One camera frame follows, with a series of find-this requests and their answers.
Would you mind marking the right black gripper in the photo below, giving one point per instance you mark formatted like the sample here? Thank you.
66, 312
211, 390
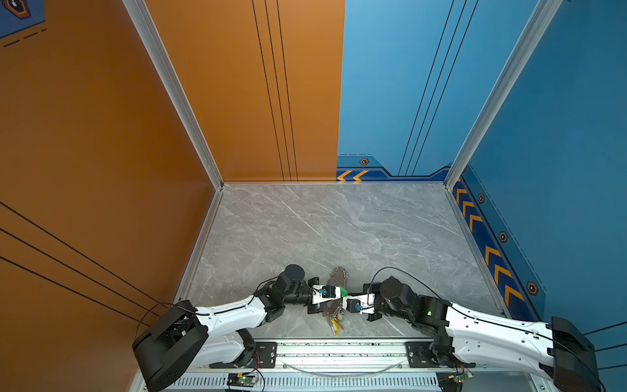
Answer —
373, 318

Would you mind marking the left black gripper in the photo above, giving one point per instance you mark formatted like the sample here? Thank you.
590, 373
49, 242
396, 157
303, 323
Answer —
314, 309

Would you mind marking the bunch of coloured keys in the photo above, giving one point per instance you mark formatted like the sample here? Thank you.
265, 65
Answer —
335, 323

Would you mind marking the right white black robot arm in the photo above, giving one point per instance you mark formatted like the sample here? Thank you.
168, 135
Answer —
557, 351

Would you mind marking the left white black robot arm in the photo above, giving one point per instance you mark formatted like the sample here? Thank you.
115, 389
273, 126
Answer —
188, 337

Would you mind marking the left green circuit board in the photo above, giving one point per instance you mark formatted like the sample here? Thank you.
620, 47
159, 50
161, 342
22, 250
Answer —
241, 381

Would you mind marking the green circuit board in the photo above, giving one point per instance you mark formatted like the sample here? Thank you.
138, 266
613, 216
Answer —
241, 381
453, 381

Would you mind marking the right green circuit board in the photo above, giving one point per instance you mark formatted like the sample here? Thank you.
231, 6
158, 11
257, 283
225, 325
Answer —
453, 381

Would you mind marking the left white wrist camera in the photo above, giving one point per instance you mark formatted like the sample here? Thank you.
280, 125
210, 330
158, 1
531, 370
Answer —
323, 293

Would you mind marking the aluminium front rail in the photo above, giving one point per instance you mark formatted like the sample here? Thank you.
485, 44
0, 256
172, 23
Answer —
370, 354

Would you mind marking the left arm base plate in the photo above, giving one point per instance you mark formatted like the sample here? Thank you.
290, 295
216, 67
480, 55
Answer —
263, 356

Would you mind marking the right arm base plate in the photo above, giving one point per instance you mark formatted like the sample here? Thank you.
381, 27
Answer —
420, 355

